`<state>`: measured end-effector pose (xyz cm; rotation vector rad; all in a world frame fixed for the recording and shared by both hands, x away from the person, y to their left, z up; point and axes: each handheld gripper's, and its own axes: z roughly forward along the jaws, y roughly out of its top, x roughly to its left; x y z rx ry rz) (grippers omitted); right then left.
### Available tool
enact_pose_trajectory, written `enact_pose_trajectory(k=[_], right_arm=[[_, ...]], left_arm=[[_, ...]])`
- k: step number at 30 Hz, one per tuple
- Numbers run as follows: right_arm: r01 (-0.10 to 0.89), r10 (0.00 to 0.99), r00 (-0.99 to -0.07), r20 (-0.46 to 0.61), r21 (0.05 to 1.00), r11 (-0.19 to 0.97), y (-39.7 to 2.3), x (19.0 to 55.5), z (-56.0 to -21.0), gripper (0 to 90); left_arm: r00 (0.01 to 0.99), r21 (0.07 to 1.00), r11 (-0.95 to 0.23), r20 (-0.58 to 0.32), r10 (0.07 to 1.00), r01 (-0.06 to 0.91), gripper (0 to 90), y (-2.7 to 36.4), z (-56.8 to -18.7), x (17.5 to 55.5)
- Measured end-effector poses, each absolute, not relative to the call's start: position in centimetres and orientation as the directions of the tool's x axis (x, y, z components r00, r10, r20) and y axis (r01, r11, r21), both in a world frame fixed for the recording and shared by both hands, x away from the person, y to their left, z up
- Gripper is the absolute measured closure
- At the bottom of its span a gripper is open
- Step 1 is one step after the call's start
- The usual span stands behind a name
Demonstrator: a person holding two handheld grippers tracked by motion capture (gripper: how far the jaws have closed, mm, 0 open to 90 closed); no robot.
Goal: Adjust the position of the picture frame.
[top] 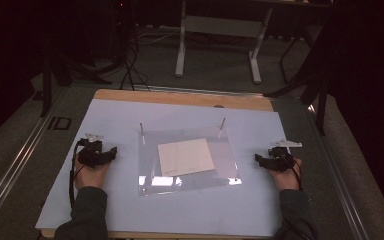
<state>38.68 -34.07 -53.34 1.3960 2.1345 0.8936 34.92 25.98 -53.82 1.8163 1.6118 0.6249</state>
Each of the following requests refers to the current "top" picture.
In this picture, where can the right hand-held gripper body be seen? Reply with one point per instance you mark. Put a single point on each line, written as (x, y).
(283, 158)

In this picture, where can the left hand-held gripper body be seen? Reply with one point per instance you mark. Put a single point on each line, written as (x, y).
(88, 156)

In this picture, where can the clear acrylic photo frame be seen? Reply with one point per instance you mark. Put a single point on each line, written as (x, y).
(146, 160)

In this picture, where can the photo print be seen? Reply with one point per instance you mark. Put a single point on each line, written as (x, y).
(186, 156)

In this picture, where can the person's left hand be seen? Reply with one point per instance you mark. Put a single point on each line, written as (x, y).
(90, 176)

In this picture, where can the person's right hand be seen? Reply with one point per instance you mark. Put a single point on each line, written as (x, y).
(286, 180)

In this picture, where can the black metal stand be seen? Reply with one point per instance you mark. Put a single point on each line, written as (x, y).
(46, 83)

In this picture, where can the black chair legs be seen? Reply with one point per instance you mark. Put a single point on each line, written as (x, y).
(313, 76)

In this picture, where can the pale blue board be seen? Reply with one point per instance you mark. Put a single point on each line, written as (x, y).
(196, 213)

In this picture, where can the aluminium floor rail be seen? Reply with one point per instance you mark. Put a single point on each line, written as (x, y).
(10, 173)
(343, 186)

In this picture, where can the white metal desk frame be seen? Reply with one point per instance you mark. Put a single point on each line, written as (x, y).
(220, 26)

